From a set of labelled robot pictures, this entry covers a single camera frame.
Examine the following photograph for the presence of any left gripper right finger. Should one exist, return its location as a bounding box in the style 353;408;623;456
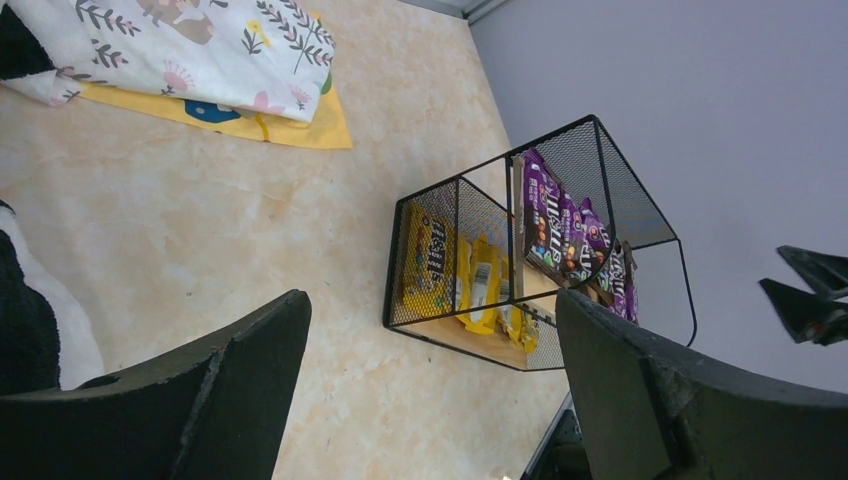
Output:
555;289;847;479

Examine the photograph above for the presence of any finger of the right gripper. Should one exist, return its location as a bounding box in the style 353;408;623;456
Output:
777;245;847;301

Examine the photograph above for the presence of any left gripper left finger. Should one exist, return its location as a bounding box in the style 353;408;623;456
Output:
1;289;312;479

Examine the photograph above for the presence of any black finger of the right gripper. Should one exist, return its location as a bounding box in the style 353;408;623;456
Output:
759;279;847;346

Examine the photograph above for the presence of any purple m&m bag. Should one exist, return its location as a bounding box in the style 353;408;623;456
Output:
609;243;628;320
559;191;588;282
521;148;564;283

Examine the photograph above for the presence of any brown candy bag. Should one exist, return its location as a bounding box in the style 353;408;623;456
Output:
622;241;639;325

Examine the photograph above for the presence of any brown M&M bag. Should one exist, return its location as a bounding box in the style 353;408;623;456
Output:
580;197;611;292

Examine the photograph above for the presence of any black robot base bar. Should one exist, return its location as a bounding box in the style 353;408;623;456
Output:
520;393;592;480

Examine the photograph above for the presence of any purple M&M bag on shelf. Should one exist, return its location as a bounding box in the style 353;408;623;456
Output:
521;148;564;283

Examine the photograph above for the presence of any yellow M&M bags lower shelf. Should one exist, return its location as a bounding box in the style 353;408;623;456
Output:
399;203;539;355

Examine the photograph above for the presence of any black white checkered pillow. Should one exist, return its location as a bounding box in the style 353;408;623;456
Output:
1;1;105;395

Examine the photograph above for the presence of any yellow cloth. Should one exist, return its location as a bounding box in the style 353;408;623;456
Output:
81;84;353;150

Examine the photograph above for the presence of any floral white cloth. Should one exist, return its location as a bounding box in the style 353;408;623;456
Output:
1;0;337;122

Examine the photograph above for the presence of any black wire wooden shelf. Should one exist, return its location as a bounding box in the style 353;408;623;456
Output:
382;115;680;372

